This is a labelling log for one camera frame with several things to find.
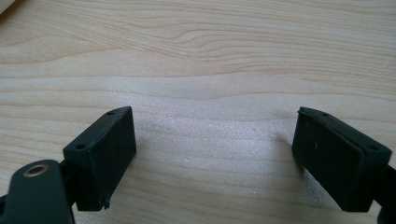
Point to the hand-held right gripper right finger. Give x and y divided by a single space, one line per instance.
336 161

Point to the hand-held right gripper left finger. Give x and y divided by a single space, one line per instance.
102 155

